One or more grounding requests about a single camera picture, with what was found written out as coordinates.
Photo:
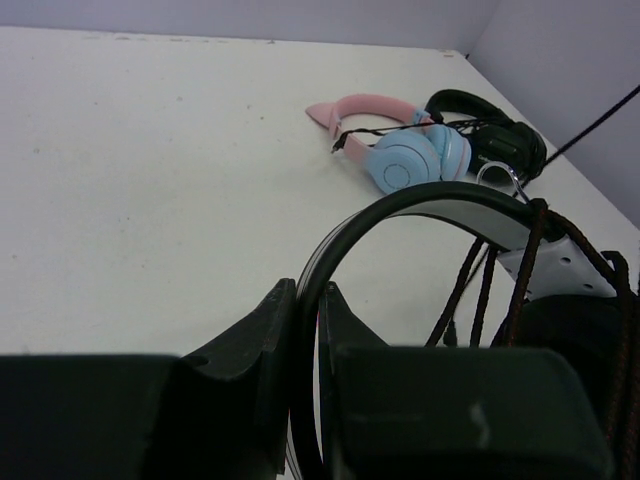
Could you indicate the pink blue cat headphones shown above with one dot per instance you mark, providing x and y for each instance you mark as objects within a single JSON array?
[{"x": 418, "y": 151}]

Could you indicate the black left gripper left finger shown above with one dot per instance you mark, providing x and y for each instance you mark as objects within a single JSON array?
[{"x": 224, "y": 412}]

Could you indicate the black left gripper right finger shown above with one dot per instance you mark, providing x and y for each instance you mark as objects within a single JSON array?
[{"x": 357, "y": 402}]

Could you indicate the white black headphones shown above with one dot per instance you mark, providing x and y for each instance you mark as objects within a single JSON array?
[{"x": 530, "y": 372}]

